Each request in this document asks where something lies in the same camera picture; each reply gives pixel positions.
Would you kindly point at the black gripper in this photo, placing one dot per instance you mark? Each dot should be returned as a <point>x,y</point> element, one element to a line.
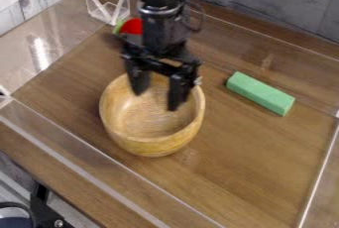
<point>176,64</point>

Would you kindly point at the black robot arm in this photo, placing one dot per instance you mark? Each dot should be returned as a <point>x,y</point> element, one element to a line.
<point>157,50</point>

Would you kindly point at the red fruit with green stem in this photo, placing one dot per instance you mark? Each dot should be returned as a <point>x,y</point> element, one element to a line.
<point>131,26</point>

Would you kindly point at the wooden bowl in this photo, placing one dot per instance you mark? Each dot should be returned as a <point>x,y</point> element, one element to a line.
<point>139,123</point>

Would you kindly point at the green rectangular block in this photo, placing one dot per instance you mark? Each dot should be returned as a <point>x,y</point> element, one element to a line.
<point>264,95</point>

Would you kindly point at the black table clamp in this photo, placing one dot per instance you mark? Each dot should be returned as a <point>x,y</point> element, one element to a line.
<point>34,215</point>

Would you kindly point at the clear acrylic tray wall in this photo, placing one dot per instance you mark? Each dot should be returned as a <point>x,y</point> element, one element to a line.
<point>256,171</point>

